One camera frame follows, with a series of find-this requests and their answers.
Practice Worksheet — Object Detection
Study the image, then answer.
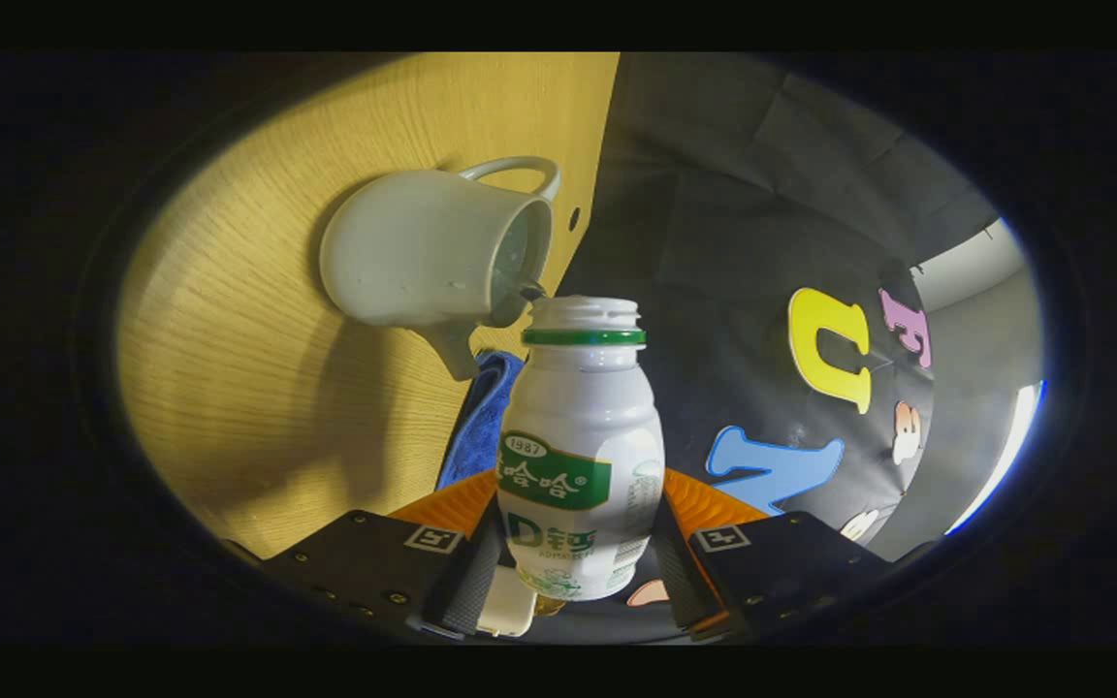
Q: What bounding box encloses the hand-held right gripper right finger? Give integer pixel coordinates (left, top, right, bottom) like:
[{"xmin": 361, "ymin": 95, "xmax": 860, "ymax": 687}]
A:
[{"xmin": 651, "ymin": 468, "xmax": 896, "ymax": 642}]

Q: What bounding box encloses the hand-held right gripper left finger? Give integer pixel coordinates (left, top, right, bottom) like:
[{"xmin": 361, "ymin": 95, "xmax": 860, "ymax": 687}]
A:
[{"xmin": 261, "ymin": 469, "xmax": 507, "ymax": 642}]

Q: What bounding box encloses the white plastic water bottle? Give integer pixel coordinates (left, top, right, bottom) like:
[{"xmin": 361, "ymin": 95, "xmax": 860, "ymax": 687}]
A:
[{"xmin": 496, "ymin": 295, "xmax": 667, "ymax": 603}]

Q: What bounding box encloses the white ceramic teacup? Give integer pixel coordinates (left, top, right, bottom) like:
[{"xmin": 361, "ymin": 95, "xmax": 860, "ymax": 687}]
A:
[{"xmin": 318, "ymin": 155, "xmax": 562, "ymax": 382}]

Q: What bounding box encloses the blue towel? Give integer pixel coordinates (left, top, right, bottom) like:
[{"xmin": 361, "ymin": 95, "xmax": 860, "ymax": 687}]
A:
[{"xmin": 434, "ymin": 349, "xmax": 527, "ymax": 492}]

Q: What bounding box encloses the black backdrop cloth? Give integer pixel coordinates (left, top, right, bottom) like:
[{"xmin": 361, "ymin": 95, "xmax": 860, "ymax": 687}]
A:
[{"xmin": 557, "ymin": 52, "xmax": 1046, "ymax": 643}]

